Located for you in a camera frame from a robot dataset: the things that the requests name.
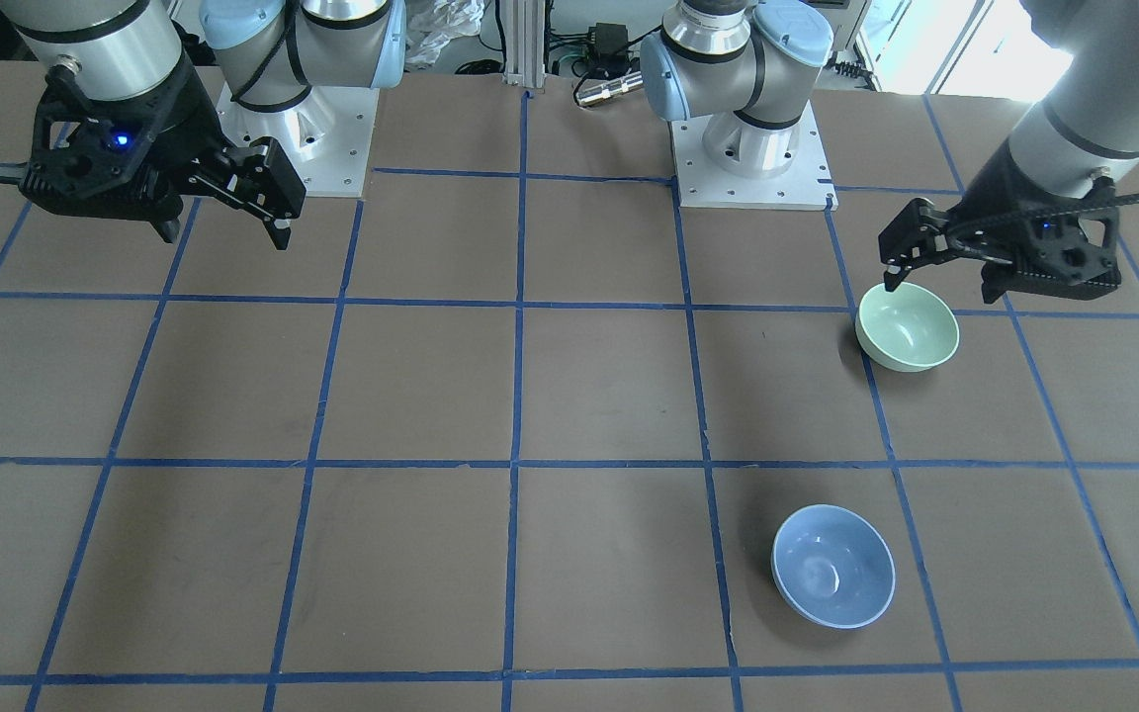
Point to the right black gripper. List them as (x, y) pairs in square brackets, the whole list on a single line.
[(182, 121)]

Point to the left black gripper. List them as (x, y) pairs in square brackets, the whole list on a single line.
[(987, 210)]

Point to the green bowl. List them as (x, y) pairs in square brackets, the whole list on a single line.
[(909, 329)]

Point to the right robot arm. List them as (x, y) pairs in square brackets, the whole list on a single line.
[(706, 58)]

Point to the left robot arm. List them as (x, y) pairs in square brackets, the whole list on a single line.
[(1076, 143)]

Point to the blue bowl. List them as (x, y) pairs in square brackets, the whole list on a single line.
[(833, 567)]

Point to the black power adapter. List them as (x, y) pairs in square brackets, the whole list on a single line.
[(606, 41)]

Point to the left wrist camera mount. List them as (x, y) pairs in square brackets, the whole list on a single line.
[(1072, 257)]

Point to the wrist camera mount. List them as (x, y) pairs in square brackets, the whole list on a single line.
[(91, 166), (1072, 257)]

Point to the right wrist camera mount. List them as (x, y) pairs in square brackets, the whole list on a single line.
[(91, 166)]

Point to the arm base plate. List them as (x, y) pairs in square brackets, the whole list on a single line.
[(723, 163), (327, 137)]

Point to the aluminium frame post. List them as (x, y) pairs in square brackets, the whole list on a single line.
[(524, 37)]

